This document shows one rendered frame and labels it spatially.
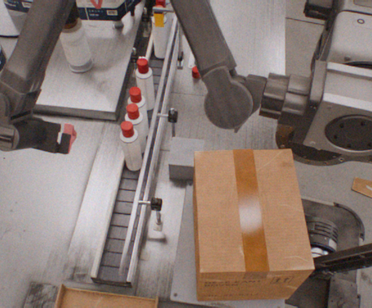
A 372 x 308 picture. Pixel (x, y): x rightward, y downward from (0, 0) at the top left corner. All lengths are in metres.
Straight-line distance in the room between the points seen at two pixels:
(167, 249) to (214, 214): 0.31
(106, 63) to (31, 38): 0.79
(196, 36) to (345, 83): 0.24
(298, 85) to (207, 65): 0.15
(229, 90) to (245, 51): 1.02
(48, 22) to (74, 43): 0.69
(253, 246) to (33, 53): 0.58
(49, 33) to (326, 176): 1.87
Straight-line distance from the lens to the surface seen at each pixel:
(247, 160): 1.00
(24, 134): 0.85
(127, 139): 1.13
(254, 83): 0.66
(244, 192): 0.96
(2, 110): 0.81
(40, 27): 0.78
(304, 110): 0.65
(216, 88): 0.65
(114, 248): 1.17
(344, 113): 0.65
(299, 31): 3.08
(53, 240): 1.27
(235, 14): 1.81
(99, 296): 1.19
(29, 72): 0.79
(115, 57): 1.57
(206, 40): 0.67
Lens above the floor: 1.97
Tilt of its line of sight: 58 degrees down
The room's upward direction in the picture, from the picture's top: straight up
